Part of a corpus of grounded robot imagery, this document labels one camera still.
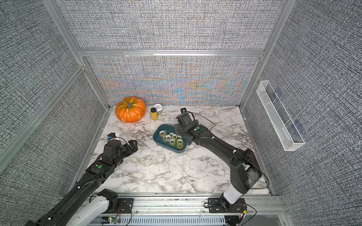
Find orange decorative pumpkin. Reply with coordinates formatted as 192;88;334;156
116;97;146;123

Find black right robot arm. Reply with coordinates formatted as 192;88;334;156
175;108;263;205

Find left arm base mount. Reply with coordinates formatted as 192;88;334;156
67;189;134;226

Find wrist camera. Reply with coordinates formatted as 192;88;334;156
107;133;120;141
181;108;188;115

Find yellow jar black lid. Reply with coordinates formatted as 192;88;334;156
150;107;158;121

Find aluminium frame rails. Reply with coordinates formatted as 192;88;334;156
1;1;287;226

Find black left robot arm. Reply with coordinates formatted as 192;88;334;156
26;138;138;226

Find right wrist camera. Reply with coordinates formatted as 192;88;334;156
181;108;188;115

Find clear acrylic wall shelf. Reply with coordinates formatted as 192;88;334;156
256;81;305;151

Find white lidded jar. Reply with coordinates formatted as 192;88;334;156
154;104;163;115

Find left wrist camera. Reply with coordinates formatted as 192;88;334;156
107;133;120;141

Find teal storage box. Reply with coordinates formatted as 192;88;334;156
153;124;189;153

